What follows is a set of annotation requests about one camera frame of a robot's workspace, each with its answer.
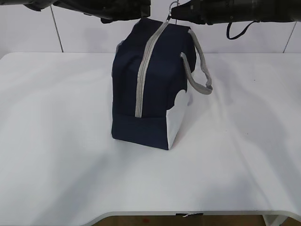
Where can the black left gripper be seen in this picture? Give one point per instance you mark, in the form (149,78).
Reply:
(109,10)

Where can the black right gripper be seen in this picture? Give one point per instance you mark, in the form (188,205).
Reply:
(193,11)

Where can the navy insulated lunch bag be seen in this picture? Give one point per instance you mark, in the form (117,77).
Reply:
(151,72)

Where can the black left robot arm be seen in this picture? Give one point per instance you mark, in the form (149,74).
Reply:
(35,5)

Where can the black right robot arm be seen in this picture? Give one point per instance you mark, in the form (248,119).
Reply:
(228,11)

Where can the black tape on table edge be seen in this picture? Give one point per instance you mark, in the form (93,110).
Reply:
(185,215)

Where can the white table leg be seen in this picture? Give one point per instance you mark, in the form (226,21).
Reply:
(274,220)

